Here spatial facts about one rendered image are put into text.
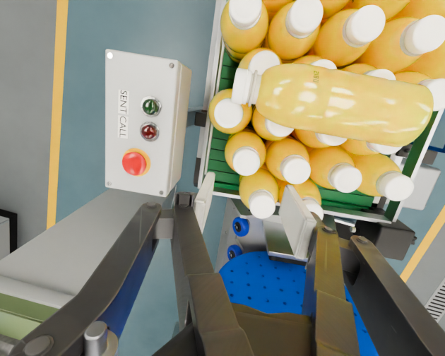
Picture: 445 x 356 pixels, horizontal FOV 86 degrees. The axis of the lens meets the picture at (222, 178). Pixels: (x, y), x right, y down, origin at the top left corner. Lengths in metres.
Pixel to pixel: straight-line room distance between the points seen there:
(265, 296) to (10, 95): 1.86
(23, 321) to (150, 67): 0.65
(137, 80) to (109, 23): 1.30
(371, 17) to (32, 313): 0.87
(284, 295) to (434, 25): 0.44
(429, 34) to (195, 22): 1.25
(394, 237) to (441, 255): 1.61
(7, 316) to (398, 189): 0.84
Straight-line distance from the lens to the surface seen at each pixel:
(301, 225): 0.17
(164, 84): 0.36
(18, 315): 0.80
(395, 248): 0.61
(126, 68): 0.38
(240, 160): 0.34
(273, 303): 0.47
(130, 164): 0.38
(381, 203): 0.68
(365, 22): 0.37
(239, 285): 0.48
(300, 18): 0.35
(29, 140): 1.99
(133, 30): 1.60
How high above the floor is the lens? 1.44
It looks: 72 degrees down
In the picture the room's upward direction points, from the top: 167 degrees counter-clockwise
